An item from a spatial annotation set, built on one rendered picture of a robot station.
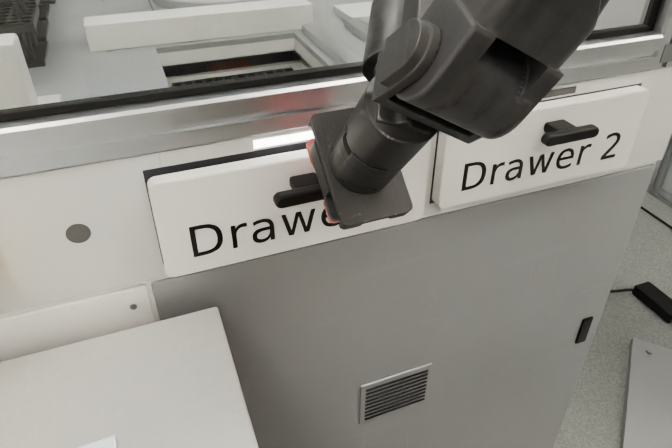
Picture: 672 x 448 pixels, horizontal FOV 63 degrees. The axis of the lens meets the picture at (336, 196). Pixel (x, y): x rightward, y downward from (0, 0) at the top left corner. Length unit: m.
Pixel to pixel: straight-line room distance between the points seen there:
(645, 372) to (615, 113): 1.03
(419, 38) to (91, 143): 0.32
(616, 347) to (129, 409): 1.44
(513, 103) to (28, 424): 0.48
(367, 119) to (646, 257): 1.83
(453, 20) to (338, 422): 0.70
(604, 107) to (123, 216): 0.56
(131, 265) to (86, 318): 0.08
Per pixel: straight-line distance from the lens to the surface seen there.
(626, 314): 1.89
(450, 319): 0.85
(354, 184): 0.45
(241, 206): 0.55
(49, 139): 0.53
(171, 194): 0.53
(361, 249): 0.67
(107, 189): 0.55
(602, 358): 1.73
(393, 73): 0.32
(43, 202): 0.56
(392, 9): 0.42
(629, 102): 0.78
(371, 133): 0.38
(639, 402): 1.62
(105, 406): 0.57
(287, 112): 0.55
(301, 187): 0.53
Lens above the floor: 1.19
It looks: 33 degrees down
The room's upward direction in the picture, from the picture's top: straight up
